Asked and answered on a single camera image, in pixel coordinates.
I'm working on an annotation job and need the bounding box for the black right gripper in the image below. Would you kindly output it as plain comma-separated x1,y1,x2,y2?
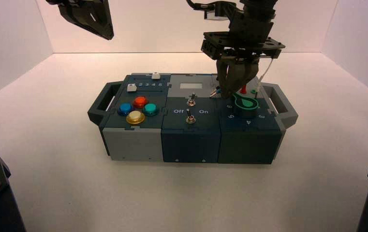
200,13,286,99

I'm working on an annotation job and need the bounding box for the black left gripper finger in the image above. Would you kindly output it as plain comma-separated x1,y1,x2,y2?
58,0,115,41

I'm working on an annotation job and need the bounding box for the green pointer knob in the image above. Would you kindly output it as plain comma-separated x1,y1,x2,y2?
233,93,259,119

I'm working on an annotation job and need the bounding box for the small grey display screen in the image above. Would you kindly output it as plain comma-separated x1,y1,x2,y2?
179,82,203,90

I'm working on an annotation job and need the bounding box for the dark teal grey control box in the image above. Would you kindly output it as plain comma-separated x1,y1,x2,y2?
88,72,299,165

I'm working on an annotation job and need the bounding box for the green round push button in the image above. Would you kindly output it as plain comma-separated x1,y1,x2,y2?
143,103,160,116

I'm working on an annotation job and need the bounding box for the red round push button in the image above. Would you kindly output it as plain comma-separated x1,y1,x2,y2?
133,96,148,109

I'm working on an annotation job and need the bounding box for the blue round push button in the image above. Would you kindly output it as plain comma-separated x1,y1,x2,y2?
118,102,135,116

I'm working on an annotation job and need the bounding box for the yellow round push button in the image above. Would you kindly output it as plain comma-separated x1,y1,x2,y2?
126,110,146,125

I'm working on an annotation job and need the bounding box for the white banana plug cable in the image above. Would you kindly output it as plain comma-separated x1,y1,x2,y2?
254,58,274,98

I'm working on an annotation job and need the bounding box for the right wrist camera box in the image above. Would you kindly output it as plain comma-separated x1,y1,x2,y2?
203,1,237,24

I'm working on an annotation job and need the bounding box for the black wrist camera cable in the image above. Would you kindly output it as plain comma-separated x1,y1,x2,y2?
186,0,211,11

